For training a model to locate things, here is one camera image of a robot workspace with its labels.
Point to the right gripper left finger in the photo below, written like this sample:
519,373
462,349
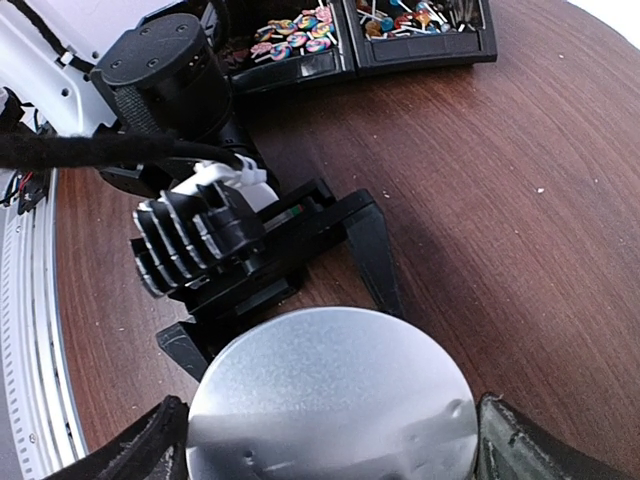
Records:
153,447

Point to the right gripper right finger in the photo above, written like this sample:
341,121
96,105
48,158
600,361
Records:
512,446

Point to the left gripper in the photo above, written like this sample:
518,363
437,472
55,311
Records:
300,227

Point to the black three-compartment candy tray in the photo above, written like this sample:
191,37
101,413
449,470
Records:
355,56

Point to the pile of swirl lollipops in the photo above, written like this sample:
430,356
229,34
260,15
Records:
311,31

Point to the pile of stick candies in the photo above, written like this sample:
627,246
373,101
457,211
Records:
385,20

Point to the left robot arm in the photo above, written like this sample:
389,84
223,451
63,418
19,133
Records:
154,115

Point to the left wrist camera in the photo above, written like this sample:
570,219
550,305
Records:
206,222

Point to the front aluminium rail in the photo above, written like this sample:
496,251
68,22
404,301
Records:
42,415

